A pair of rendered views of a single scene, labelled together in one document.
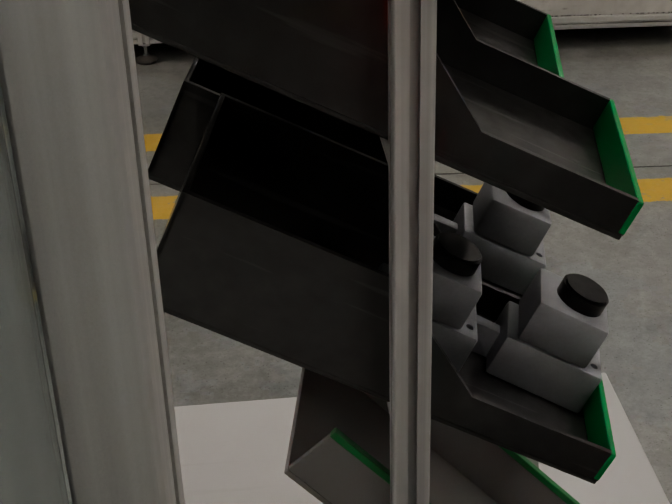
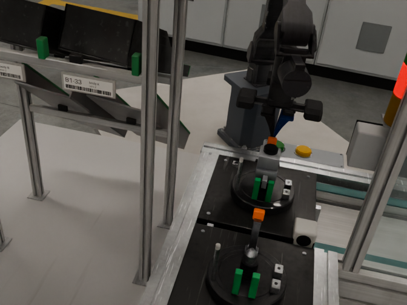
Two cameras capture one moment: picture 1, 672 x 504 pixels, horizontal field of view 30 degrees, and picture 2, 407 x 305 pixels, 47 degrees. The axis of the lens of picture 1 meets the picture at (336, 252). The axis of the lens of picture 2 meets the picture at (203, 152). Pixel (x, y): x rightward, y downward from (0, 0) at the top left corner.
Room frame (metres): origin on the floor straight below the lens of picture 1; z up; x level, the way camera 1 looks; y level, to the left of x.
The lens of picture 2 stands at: (0.29, 0.72, 1.61)
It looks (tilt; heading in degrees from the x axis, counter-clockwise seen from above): 34 degrees down; 284
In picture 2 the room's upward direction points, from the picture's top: 6 degrees clockwise
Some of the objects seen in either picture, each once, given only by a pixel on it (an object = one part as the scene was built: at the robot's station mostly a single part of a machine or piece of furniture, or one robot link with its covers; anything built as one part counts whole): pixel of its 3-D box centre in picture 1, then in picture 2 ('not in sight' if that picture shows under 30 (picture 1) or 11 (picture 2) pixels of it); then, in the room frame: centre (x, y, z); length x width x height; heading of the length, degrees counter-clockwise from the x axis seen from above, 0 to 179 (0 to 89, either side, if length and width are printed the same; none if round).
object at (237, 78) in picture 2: not in sight; (253, 112); (0.44, -0.47, 0.96); 0.15 x 0.15 x 0.20; 46
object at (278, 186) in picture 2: not in sight; (262, 190); (0.35, -0.09, 0.98); 0.14 x 0.14 x 0.02
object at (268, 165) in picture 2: not in sight; (268, 163); (0.34, -0.08, 1.06); 0.08 x 0.04 x 0.07; 95
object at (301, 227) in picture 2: not in sight; (304, 233); (0.24, 0.00, 0.97); 0.05 x 0.05 x 0.04; 5
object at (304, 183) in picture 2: not in sight; (261, 196); (0.35, -0.09, 0.96); 0.24 x 0.24 x 0.02; 5
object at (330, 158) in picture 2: not in sight; (300, 161); (0.28, -0.32, 0.93); 0.21 x 0.07 x 0.06; 5
